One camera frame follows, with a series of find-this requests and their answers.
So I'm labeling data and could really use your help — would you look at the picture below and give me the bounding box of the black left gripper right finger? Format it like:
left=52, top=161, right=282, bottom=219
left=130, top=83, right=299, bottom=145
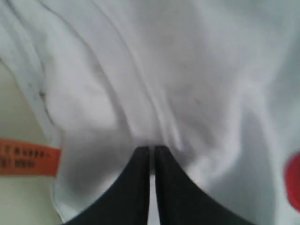
left=154, top=146, right=250, bottom=225

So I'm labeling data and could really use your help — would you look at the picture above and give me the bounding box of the white t-shirt red lettering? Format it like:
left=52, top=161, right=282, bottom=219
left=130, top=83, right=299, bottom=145
left=0, top=0, right=300, bottom=225

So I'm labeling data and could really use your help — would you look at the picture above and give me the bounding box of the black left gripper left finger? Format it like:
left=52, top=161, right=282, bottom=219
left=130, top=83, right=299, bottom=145
left=65, top=147, right=150, bottom=225

